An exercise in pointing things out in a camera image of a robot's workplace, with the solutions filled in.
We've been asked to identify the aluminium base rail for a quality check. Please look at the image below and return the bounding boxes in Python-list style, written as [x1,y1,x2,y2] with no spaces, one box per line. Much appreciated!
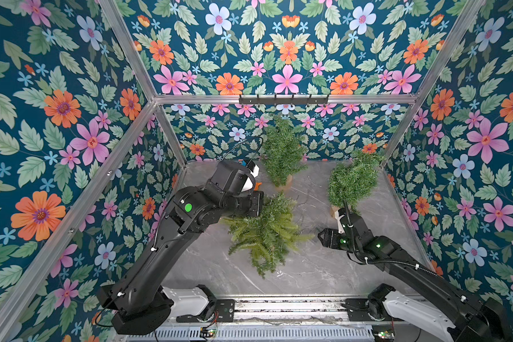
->
[123,294,467,342]

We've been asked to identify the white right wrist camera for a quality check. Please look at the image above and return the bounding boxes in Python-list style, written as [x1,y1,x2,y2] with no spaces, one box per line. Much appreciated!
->
[333,208,346,235]

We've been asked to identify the dark green tree back right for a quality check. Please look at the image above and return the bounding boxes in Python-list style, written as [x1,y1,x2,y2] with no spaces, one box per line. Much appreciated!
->
[328,150,383,212]

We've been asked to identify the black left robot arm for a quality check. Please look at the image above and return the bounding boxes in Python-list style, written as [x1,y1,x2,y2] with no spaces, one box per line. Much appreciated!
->
[98,160,264,335]

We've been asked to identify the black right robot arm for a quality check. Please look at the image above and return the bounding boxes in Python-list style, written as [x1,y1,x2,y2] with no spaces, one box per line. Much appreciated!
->
[318,207,513,341]

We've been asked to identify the black hook rail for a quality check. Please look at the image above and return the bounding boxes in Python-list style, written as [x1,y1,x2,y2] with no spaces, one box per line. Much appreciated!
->
[238,94,329,106]

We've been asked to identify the dark green tree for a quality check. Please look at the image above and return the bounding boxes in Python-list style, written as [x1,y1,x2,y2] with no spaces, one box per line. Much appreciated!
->
[328,150,383,212]
[262,117,307,190]

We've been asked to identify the light green fern christmas tree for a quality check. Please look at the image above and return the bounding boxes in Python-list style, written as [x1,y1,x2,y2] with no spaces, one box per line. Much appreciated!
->
[224,192,313,278]

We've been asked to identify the dark green tree back centre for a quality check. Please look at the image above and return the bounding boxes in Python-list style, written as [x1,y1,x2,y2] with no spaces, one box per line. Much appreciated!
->
[262,117,307,190]

